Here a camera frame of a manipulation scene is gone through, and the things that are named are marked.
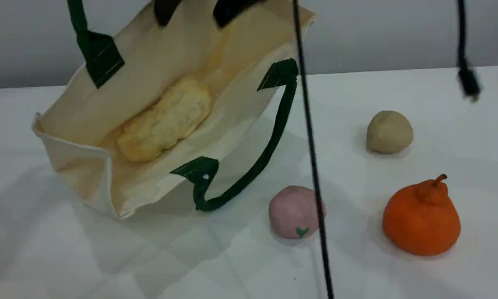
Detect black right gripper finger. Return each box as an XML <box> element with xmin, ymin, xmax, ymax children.
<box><xmin>154</xmin><ymin>0</ymin><xmax>184</xmax><ymax>27</ymax></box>
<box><xmin>213</xmin><ymin>0</ymin><xmax>268</xmax><ymax>29</ymax></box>

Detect long ridged orange bread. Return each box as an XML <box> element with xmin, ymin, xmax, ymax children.
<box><xmin>116</xmin><ymin>76</ymin><xmax>213</xmax><ymax>163</ymax></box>

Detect cream canvas bag green handles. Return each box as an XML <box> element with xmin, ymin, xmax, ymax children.
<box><xmin>31</xmin><ymin>0</ymin><xmax>316</xmax><ymax>220</ymax></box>

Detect pink peach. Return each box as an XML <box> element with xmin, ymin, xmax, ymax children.
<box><xmin>269</xmin><ymin>185</ymin><xmax>327</xmax><ymax>240</ymax></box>

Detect beige round ball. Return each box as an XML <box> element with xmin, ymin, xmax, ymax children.
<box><xmin>366</xmin><ymin>110</ymin><xmax>414</xmax><ymax>155</ymax></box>

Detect orange tangerine with stem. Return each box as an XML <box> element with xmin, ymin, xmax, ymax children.
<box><xmin>383</xmin><ymin>174</ymin><xmax>462</xmax><ymax>256</ymax></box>

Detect thin long black cable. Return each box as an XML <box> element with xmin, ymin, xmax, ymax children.
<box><xmin>292</xmin><ymin>0</ymin><xmax>335</xmax><ymax>299</ymax></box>

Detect black cable with plug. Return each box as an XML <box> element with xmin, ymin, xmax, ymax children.
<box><xmin>456</xmin><ymin>0</ymin><xmax>482</xmax><ymax>101</ymax></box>

